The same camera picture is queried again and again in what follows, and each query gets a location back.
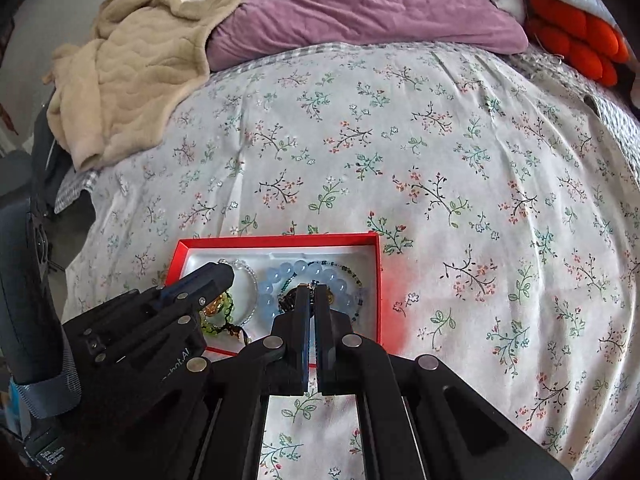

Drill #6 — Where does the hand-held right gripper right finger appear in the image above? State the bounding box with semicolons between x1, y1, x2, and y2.
315;299;573;480

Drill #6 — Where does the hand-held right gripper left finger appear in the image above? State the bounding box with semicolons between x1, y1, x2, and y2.
75;285;312;480

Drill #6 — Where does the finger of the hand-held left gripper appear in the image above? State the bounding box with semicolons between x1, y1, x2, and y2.
75;287;223;366
160;262;236;305

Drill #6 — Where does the green bead bracelet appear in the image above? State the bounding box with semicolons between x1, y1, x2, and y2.
200;290;248;343

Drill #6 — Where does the black flower ring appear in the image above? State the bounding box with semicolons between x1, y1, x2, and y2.
279;284;331;316

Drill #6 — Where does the blue bead bracelet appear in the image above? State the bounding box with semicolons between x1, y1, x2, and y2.
257;260;361;326

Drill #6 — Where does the red cardboard box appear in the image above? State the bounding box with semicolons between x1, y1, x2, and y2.
165;231;383;371

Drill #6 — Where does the dark cloth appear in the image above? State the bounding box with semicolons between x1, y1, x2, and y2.
30;105;96;261

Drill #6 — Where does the beige quilted blanket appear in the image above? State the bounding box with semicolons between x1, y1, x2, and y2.
42;0;261;173

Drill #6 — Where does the floral bedsheet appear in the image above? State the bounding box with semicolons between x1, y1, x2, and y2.
55;42;640;480

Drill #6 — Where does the purple pillow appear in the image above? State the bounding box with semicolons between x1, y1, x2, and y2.
206;0;530;72

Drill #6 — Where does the orange plush toy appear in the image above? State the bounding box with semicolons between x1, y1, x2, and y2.
525;0;632;87

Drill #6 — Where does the clear bead bracelet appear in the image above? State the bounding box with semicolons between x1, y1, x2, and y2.
217;258;258;326

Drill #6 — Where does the dark green beaded bracelet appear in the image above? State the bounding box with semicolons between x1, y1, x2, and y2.
307;259;368;331

